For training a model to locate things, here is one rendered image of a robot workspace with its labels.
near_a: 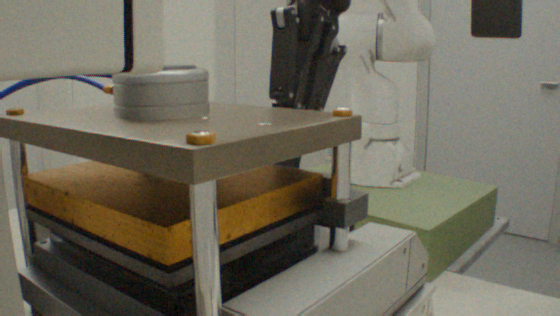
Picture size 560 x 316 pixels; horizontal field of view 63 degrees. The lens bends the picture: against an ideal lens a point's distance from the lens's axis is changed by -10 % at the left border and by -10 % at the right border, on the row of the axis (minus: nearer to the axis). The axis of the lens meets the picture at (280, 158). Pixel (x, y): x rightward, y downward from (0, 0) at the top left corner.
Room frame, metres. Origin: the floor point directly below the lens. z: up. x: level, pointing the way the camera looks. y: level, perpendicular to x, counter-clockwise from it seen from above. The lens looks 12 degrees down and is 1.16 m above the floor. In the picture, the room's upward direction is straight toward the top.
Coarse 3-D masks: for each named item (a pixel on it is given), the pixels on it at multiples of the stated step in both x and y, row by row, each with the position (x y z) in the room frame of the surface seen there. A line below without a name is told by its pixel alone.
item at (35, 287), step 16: (304, 240) 0.45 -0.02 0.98; (320, 240) 0.48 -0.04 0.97; (32, 272) 0.39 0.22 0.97; (32, 288) 0.37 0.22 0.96; (48, 288) 0.36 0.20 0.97; (64, 288) 0.36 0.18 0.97; (32, 304) 0.37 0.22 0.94; (48, 304) 0.35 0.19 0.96; (64, 304) 0.33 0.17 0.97; (80, 304) 0.33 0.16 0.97
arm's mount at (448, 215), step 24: (312, 168) 1.23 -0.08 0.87; (384, 192) 1.03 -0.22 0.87; (408, 192) 1.04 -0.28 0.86; (432, 192) 1.04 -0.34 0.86; (456, 192) 1.05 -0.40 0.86; (480, 192) 1.06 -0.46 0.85; (384, 216) 0.86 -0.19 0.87; (408, 216) 0.86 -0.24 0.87; (432, 216) 0.87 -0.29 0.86; (456, 216) 0.90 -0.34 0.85; (480, 216) 1.02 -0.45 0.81; (432, 240) 0.81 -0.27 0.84; (456, 240) 0.91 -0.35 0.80; (432, 264) 0.82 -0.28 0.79
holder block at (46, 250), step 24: (48, 240) 0.40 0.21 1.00; (48, 264) 0.38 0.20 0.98; (72, 264) 0.35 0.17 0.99; (240, 264) 0.37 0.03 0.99; (288, 264) 0.37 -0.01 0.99; (72, 288) 0.36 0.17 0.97; (96, 288) 0.33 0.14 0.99; (120, 288) 0.32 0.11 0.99; (240, 288) 0.33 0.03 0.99; (120, 312) 0.31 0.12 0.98; (144, 312) 0.29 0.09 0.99; (168, 312) 0.28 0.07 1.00; (192, 312) 0.29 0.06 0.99
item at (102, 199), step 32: (32, 192) 0.38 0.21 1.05; (64, 192) 0.35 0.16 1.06; (96, 192) 0.34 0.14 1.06; (128, 192) 0.35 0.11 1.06; (160, 192) 0.35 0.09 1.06; (224, 192) 0.35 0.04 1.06; (256, 192) 0.35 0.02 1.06; (288, 192) 0.37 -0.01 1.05; (320, 192) 0.40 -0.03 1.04; (64, 224) 0.36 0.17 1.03; (96, 224) 0.32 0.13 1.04; (128, 224) 0.30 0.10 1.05; (160, 224) 0.28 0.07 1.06; (224, 224) 0.31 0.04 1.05; (256, 224) 0.34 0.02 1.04; (288, 224) 0.37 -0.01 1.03; (128, 256) 0.30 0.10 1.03; (160, 256) 0.28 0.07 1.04; (224, 256) 0.31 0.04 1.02
